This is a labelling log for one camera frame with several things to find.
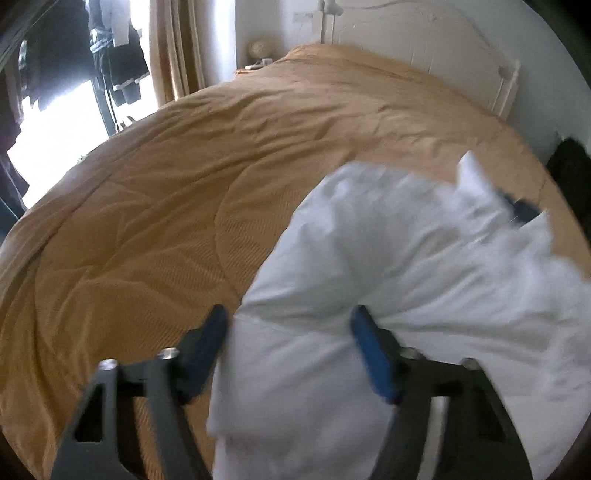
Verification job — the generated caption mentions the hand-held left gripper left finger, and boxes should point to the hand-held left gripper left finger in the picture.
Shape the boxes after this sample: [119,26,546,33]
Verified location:
[50,304,230,480]

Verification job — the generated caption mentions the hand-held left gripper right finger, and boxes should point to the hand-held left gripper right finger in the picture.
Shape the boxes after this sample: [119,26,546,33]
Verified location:
[349,305,539,480]

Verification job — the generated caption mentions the white puffer jacket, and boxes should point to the white puffer jacket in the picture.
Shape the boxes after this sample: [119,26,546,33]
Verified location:
[206,150,591,480]

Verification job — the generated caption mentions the hanging dark clothes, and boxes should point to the hanging dark clothes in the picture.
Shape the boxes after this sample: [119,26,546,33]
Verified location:
[14,0,151,114]

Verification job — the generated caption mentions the bed with orange bedspread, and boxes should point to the bed with orange bedspread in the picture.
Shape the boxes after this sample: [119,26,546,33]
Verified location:
[0,42,591,480]

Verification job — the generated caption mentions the black backpack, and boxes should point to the black backpack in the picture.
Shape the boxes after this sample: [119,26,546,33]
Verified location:
[545,136,591,217]

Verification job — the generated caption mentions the brown curtain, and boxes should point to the brown curtain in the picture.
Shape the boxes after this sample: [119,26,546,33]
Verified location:
[150,0,207,106]

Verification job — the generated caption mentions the white wooden headboard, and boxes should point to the white wooden headboard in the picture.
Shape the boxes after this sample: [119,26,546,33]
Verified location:
[318,0,522,120]

